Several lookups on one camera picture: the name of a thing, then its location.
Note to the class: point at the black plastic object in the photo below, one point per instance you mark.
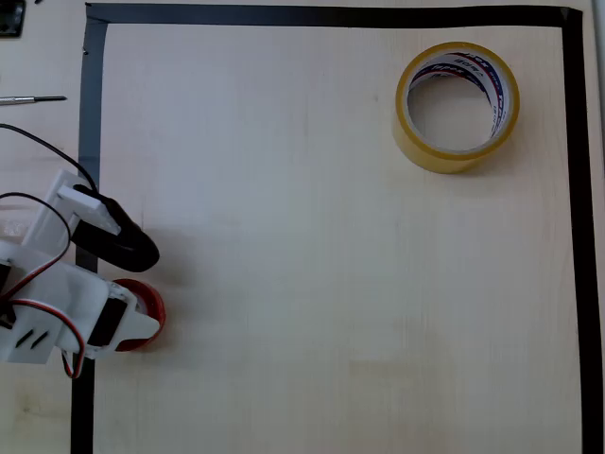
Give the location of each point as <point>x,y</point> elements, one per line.
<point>9,19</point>

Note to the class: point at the small red tape roll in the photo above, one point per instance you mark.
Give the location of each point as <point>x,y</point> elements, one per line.
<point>153,302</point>

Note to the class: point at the black webcam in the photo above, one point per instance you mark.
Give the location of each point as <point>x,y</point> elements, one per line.
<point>123,246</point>

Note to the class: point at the thin metal screwdriver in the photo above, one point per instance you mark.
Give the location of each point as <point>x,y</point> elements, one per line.
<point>28,99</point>

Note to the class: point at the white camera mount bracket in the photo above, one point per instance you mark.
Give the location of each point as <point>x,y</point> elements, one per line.
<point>52,208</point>

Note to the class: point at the large yellow tape roll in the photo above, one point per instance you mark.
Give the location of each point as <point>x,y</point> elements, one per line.
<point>444,158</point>

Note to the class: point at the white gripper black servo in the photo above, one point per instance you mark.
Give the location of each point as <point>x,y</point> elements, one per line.
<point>108,322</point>

